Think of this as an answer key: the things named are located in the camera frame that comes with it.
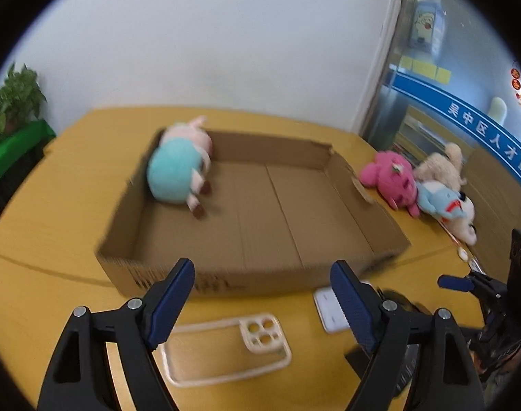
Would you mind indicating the blue banner strip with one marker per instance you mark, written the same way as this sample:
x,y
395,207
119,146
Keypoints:
x,y
466,111

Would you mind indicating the brown cardboard box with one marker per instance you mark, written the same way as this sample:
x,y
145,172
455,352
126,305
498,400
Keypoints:
x,y
286,205

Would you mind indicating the green table cloth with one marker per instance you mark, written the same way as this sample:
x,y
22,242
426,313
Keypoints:
x,y
16,145

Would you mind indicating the pink pig plush toy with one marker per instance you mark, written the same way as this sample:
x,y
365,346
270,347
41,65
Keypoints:
x,y
175,171

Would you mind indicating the large potted green plant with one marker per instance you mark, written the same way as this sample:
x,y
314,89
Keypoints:
x,y
12,98

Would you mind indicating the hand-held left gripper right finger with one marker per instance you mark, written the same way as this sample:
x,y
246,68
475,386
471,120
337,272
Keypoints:
x,y
352,308

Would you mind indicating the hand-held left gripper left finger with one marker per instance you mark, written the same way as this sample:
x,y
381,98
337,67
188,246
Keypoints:
x,y
175,299

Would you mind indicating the cartoon wall poster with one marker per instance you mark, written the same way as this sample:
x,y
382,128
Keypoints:
x,y
427,25

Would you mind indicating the magenta bear plush toy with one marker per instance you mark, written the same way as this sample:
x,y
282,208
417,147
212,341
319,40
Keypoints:
x,y
389,175

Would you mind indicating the blue and white plush toy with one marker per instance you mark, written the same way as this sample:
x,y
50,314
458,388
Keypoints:
x,y
440,201

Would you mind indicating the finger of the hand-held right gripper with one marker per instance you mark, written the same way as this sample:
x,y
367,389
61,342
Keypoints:
x,y
453,282

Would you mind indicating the beige fluffy plush toy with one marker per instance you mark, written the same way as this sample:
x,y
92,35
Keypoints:
x,y
440,165

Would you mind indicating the yellow sticky notes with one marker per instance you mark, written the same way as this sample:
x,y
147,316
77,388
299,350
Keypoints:
x,y
427,68

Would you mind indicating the clear phone case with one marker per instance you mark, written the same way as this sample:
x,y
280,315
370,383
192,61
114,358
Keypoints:
x,y
260,334

